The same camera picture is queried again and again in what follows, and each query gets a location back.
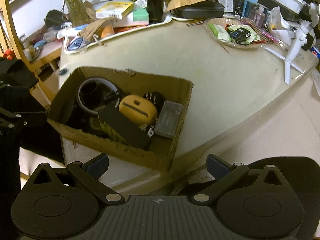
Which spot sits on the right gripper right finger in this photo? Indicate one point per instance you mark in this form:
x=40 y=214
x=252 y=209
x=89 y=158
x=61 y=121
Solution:
x=225 y=175

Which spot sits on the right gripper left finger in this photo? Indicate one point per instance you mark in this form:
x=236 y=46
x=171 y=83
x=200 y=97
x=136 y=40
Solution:
x=87 y=175

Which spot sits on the brown cardboard box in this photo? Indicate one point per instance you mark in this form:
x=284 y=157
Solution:
x=160 y=154

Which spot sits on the black power adapter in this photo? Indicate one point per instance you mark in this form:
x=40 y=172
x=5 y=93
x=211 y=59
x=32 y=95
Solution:
x=120 y=129

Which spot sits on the grey translucent plastic case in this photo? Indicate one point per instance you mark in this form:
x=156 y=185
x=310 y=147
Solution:
x=167 y=122

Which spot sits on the yellow rubber case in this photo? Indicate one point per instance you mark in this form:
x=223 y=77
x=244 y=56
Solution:
x=138 y=110

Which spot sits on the black knurled knob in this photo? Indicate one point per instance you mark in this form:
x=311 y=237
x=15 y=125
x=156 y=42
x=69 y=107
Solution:
x=156 y=98

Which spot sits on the brown cloth pouch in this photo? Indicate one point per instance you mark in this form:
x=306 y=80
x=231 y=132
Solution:
x=94 y=28

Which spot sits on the glass vase with bamboo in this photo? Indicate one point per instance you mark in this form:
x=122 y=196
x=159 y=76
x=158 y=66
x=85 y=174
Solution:
x=76 y=12

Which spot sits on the white plastic tray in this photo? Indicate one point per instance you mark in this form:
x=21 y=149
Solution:
x=118 y=32

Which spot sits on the black small packet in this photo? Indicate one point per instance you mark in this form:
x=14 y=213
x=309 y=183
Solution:
x=240 y=35

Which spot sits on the green wet wipes pack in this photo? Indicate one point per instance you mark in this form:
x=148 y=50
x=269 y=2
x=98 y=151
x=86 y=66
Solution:
x=219 y=32

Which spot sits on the yellow medicine box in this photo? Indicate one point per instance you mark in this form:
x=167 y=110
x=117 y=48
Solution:
x=115 y=9

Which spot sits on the clear plastic snack bowl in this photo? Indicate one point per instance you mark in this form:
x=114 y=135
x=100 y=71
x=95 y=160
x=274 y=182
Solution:
x=257 y=37

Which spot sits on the white gimbal tripod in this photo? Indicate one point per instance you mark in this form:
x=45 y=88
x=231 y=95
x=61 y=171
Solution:
x=300 y=40

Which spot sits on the white plastic bag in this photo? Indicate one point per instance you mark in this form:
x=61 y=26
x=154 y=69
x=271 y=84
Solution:
x=280 y=28

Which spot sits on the green tissue box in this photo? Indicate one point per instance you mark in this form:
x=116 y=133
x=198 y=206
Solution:
x=141 y=15

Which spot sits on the wooden chopsticks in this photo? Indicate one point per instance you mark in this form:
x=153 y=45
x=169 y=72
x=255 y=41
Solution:
x=195 y=23

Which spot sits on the pink sanitizer bottle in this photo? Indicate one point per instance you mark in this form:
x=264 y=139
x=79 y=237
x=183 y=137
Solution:
x=259 y=16

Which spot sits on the black zip case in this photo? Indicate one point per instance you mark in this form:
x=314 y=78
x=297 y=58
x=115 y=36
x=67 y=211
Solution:
x=201 y=10

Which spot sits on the black thermos bottle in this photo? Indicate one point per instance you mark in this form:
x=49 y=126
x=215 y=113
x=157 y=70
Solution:
x=155 y=11

